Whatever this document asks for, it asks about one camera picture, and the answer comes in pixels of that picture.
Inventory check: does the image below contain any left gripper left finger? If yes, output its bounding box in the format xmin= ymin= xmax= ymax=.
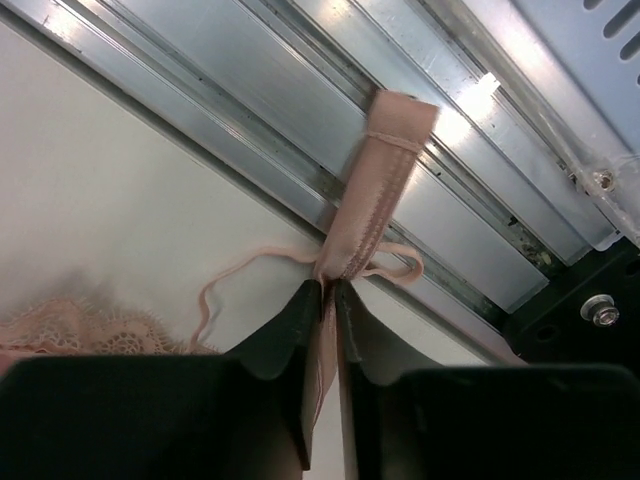
xmin=1 ymin=280 xmax=321 ymax=479

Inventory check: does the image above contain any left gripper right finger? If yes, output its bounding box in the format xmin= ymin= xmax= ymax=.
xmin=335 ymin=282 xmax=639 ymax=479

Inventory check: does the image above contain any pink lace bra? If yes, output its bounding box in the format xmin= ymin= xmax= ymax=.
xmin=1 ymin=90 xmax=438 ymax=417

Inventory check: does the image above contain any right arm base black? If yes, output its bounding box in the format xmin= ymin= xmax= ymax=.
xmin=501 ymin=239 xmax=639 ymax=374

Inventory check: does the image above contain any aluminium mounting rail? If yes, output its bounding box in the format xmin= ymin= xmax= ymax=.
xmin=1 ymin=1 xmax=625 ymax=364

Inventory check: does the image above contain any slotted cable duct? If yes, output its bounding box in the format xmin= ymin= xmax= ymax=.
xmin=514 ymin=0 xmax=639 ymax=153

